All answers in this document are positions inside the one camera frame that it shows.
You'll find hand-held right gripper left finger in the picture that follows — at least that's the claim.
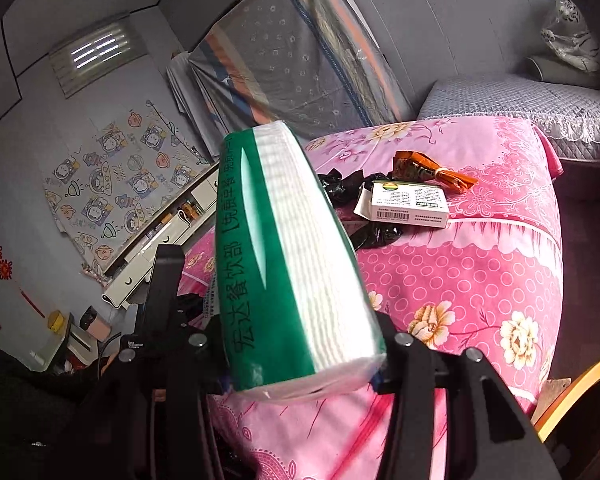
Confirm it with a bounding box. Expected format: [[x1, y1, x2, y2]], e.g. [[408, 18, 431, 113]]
[[67, 319, 232, 480]]

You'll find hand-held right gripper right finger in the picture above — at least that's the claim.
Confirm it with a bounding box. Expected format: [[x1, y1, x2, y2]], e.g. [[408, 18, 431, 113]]
[[371, 311, 564, 480]]

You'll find green white tissue pack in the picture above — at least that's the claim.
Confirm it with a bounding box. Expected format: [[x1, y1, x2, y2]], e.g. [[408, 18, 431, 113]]
[[215, 121, 387, 404]]

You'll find black plastic bag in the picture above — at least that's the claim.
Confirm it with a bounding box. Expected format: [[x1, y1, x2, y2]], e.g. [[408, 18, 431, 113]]
[[317, 169, 404, 250]]

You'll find orange snack wrapper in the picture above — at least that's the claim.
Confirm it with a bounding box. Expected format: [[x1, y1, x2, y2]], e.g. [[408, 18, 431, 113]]
[[392, 151, 479, 194]]

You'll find white cabinet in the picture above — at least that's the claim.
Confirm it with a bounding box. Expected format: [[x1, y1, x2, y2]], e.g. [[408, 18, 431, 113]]
[[101, 162, 222, 307]]

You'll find pink floral blanket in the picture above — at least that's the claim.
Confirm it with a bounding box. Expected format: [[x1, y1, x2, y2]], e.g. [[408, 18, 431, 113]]
[[177, 116, 565, 480]]

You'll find white medicine box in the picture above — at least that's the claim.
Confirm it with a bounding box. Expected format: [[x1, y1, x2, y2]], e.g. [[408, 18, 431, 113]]
[[354, 179, 451, 229]]

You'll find dark cloth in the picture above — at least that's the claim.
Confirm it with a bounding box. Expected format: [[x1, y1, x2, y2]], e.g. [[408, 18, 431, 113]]
[[0, 345, 108, 480]]

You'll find yellow rimmed container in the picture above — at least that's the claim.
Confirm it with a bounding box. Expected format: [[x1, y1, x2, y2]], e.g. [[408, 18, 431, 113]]
[[534, 349, 600, 480]]

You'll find stack of white sheets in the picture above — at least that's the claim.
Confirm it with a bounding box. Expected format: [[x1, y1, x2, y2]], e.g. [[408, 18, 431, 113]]
[[166, 51, 222, 161]]

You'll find small window with blinds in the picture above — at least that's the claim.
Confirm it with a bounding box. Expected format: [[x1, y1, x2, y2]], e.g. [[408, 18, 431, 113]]
[[48, 16, 147, 99]]

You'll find striped floral bed sheet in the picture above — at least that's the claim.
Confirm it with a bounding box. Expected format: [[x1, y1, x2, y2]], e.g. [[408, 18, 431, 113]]
[[187, 0, 415, 142]]

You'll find grey quilted bed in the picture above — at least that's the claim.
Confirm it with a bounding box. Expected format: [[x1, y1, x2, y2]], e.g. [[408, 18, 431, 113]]
[[416, 76, 600, 162]]

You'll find grey pillow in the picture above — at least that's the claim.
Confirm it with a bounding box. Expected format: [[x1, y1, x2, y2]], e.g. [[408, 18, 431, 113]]
[[524, 55, 600, 90]]

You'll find plush tiger in plastic bag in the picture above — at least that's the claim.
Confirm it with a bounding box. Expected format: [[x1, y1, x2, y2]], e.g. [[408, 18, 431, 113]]
[[540, 0, 600, 74]]

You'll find cartoon printed wall cloth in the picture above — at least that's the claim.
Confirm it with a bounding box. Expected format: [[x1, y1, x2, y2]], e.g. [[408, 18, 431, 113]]
[[41, 100, 216, 271]]

